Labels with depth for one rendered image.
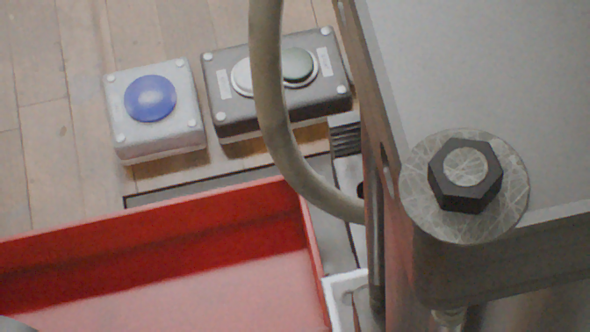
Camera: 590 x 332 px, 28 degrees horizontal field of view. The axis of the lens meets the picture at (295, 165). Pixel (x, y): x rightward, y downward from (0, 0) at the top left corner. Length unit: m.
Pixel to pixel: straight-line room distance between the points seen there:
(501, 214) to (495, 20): 0.04
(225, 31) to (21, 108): 0.17
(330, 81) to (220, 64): 0.09
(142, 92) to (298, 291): 0.19
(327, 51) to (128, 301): 0.24
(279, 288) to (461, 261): 0.65
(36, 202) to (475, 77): 0.72
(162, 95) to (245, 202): 0.11
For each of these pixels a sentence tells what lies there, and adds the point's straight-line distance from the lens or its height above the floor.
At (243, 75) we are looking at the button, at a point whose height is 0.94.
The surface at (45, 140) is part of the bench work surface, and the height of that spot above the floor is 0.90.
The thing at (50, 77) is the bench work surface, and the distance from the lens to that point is 0.97.
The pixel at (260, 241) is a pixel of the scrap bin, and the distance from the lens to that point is 0.87.
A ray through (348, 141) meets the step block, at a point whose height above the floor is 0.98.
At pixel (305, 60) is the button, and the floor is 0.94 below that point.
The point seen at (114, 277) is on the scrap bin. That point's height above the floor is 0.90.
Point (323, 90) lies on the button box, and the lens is 0.89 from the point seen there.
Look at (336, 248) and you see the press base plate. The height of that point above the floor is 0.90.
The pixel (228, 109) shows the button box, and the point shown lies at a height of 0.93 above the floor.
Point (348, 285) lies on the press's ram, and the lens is 0.60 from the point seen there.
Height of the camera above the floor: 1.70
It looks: 62 degrees down
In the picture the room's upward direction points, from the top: 9 degrees counter-clockwise
